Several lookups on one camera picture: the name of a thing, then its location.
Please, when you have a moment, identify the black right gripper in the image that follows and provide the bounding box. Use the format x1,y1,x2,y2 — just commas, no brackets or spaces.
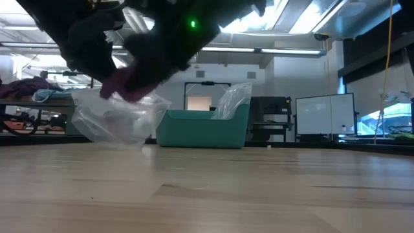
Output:
124,0,268,94

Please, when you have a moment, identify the purple elastic bandage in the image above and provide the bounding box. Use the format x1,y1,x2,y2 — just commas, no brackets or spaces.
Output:
99,62,160,104

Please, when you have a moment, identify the clear plastic bag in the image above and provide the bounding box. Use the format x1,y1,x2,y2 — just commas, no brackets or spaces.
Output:
71,87,171,146

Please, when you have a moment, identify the teal cloth pile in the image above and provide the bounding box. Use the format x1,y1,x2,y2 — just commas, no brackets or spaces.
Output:
31,88,80,104

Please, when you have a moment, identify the purple cloth pile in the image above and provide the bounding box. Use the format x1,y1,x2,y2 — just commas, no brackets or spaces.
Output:
0,76,64,100

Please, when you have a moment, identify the grey metal work table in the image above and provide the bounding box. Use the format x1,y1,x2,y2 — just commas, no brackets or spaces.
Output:
0,96,78,137

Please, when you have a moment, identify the green plastic bin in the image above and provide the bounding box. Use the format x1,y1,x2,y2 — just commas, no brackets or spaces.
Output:
155,102,251,149

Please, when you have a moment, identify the clear bag with cotton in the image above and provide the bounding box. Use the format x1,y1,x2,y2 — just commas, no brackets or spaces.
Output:
212,82,254,121

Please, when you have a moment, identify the black wheel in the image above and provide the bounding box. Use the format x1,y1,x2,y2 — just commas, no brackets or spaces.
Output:
2,115,39,137

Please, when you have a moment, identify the long ceiling light strip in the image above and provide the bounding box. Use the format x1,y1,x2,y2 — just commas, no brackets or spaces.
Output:
0,41,327,56

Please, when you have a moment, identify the black equipment cart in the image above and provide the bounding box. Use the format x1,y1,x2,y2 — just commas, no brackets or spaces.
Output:
248,96,294,142

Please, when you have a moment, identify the white whiteboard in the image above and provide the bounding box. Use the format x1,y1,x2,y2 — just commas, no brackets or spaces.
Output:
294,93,357,137

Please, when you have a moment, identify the black aluminium table frame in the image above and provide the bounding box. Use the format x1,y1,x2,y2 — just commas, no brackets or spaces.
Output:
0,133,414,157

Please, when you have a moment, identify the yellow cable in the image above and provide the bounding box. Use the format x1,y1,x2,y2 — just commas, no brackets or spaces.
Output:
373,0,395,146

